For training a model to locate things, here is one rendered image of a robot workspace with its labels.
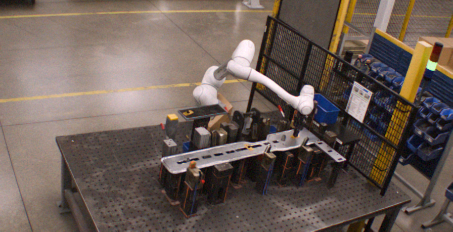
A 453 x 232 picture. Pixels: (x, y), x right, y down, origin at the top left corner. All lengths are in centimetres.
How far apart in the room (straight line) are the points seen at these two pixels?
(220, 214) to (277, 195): 54
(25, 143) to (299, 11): 356
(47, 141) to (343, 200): 304
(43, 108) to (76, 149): 201
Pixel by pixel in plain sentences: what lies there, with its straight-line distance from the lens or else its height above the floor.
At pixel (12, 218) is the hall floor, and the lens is 457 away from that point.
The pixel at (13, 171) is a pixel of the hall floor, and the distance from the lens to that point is 509.
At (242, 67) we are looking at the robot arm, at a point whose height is 150.
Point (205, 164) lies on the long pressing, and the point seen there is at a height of 100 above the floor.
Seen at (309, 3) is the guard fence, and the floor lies 147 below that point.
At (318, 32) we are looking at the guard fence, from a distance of 618.
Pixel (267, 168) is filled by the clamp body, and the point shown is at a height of 94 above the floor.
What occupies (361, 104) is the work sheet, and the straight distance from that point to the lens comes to 439.
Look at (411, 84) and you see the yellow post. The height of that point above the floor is 167.
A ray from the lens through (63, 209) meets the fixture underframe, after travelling 463.
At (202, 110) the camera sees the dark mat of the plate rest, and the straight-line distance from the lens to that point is 395.
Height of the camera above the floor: 304
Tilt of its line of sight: 27 degrees down
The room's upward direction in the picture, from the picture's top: 12 degrees clockwise
